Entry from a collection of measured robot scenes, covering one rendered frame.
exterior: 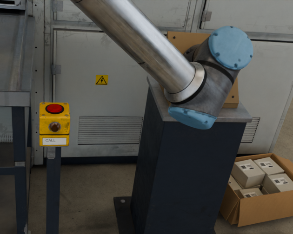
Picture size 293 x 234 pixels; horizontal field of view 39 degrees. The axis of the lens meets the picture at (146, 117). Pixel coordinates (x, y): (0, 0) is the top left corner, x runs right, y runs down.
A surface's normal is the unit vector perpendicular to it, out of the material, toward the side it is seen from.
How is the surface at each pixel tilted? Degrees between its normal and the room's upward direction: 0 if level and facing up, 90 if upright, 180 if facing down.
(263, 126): 90
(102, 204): 0
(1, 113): 90
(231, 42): 43
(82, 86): 90
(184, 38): 48
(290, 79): 90
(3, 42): 0
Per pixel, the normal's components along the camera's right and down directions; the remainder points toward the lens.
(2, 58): 0.14, -0.84
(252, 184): 0.43, 0.53
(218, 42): 0.27, -0.25
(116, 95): 0.20, 0.54
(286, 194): 0.36, 0.18
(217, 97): 0.63, 0.11
